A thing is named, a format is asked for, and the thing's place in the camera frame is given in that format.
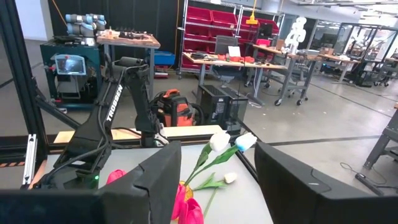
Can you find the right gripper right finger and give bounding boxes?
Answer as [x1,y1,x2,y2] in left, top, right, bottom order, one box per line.
[254,142,377,224]

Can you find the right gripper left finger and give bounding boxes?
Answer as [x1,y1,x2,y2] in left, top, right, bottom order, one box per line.
[102,141,182,224]

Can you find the silver aluminium extrusion piece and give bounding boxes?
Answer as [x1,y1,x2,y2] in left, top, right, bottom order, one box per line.
[22,133,39,187]

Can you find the black floor power strip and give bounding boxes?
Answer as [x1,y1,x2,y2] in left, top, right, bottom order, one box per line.
[354,172,385,197]

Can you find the orange black shop vacuum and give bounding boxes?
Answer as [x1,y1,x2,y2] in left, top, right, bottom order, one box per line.
[149,88,205,128]

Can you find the black computer tower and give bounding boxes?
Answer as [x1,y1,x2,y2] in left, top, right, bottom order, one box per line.
[222,88,249,135]
[197,84,231,125]

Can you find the grey metal table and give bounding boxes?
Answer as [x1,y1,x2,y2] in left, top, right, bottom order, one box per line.
[363,108,398,170]

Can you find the grey teach pendant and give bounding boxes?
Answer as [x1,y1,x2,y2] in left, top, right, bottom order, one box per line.
[51,53,87,77]

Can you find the dark teal robot cart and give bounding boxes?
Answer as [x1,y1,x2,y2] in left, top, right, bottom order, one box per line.
[39,39,103,108]

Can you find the blue plastic bin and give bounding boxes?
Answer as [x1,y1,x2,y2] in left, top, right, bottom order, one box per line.
[154,50,177,67]

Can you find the wheeled wood top table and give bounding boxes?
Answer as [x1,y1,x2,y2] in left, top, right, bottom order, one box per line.
[251,43,321,106]

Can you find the wood top desk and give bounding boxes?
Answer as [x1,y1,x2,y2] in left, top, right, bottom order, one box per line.
[182,51,289,106]
[317,52,361,85]

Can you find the wooden top workbench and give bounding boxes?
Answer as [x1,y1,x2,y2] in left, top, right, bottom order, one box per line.
[96,29,162,100]

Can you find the grey office chair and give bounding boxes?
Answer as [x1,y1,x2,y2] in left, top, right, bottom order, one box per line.
[213,34,240,91]

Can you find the metal rack with red bins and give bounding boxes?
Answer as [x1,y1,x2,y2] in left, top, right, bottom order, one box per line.
[178,0,285,78]

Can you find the yellow hanging handle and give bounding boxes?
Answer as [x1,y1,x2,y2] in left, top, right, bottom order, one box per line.
[245,0,259,26]

